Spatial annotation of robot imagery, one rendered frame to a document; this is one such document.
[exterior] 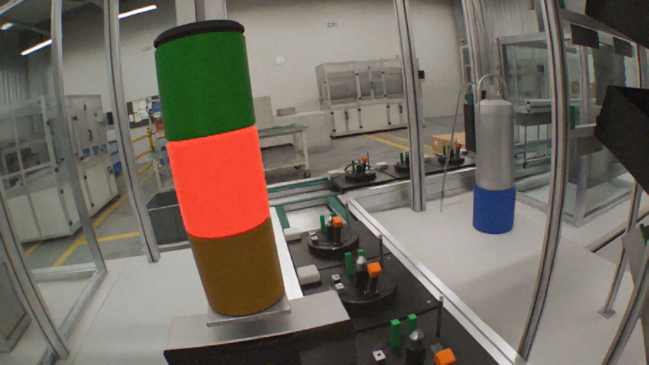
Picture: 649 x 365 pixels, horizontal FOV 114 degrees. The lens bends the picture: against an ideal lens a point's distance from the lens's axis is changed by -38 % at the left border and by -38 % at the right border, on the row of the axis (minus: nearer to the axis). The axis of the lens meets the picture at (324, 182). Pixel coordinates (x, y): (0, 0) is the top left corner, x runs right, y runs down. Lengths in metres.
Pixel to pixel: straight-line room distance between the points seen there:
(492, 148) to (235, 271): 1.00
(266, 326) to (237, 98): 0.14
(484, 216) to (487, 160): 0.19
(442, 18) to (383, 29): 2.54
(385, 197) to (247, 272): 1.25
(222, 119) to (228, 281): 0.08
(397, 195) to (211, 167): 1.29
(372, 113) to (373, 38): 3.15
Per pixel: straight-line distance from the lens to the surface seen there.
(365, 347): 0.58
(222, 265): 0.18
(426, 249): 1.09
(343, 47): 11.16
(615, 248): 1.47
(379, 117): 9.52
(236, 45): 0.17
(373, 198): 1.39
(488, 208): 1.16
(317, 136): 7.59
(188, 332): 0.23
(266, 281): 0.19
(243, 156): 0.17
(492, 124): 1.10
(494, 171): 1.13
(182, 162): 0.17
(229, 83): 0.16
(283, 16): 10.97
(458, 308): 0.68
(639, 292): 0.44
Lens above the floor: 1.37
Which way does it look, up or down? 16 degrees down
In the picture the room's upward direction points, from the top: 7 degrees counter-clockwise
